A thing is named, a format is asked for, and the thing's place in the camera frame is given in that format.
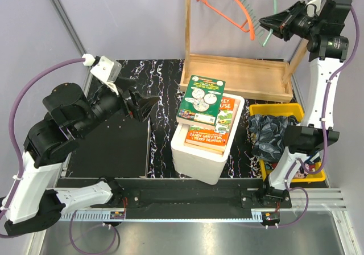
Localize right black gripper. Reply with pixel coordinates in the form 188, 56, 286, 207
259, 1, 322, 42

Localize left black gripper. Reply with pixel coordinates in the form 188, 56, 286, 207
76, 76, 161, 137

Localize green plastic hanger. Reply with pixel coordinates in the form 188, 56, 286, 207
238, 0, 278, 47

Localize orange plastic hanger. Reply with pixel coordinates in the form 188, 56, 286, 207
196, 0, 255, 40

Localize dark leaf print shorts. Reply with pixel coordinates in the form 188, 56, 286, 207
247, 114, 299, 162

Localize colourful comic print shorts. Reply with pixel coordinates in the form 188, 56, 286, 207
267, 149, 322, 179

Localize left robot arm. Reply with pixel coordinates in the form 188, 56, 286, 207
1, 83, 159, 237

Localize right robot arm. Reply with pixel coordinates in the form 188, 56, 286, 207
255, 0, 352, 208

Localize wooden hanger rack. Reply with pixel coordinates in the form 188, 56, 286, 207
180, 0, 308, 102

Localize black marbled mat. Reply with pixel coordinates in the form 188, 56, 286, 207
67, 59, 265, 180

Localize black square plate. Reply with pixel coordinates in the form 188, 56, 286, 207
66, 114, 151, 179

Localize green book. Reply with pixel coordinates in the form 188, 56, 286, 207
176, 75, 226, 129

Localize orange book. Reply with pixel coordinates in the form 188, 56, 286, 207
184, 97, 240, 155

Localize white styrofoam box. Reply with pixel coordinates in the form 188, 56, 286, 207
171, 94, 245, 185

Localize yellow plastic bin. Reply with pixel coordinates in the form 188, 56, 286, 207
249, 103, 326, 184

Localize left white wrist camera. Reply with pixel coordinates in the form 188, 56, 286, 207
82, 54, 122, 95

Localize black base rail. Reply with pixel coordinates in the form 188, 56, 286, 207
55, 177, 293, 220

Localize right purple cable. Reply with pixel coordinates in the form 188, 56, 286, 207
284, 0, 361, 227

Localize purple cable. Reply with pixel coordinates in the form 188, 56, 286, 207
0, 58, 122, 253
284, 0, 361, 227

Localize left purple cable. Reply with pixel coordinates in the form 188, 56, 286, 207
0, 58, 122, 253

